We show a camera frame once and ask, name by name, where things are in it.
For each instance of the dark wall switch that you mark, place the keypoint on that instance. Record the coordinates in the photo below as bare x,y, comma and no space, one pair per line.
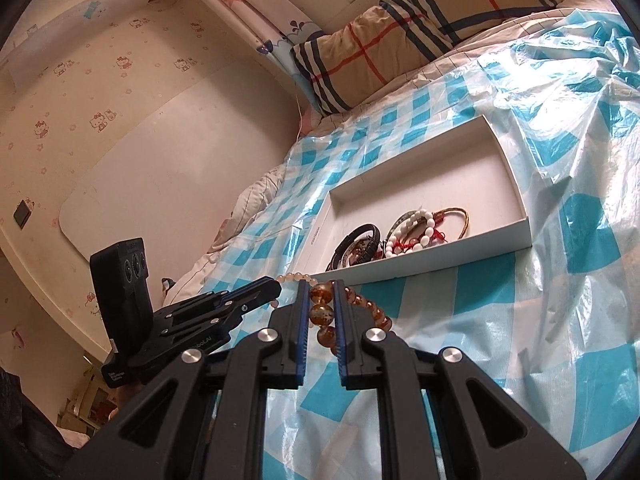
22,214

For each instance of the dark cloth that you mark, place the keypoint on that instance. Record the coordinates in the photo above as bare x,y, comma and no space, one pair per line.
25,435

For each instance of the translucent plastic cover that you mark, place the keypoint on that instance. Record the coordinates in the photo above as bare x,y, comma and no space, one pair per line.
75,15

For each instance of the blue checkered plastic sheet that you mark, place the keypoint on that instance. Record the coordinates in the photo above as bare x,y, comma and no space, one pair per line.
550,285

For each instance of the white cardboard box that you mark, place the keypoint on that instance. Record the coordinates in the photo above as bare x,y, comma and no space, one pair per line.
450,175

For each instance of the white board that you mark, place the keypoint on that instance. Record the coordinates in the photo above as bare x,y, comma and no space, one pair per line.
175,160

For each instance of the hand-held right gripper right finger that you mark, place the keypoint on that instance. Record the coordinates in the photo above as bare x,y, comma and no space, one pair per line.
340,330

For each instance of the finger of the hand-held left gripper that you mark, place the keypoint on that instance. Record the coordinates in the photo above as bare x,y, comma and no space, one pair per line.
250,294
215,327

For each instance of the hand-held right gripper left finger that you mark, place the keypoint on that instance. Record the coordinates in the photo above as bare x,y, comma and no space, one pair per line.
301,340

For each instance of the plaid pillow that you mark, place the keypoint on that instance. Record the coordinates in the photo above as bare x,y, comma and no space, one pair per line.
400,35

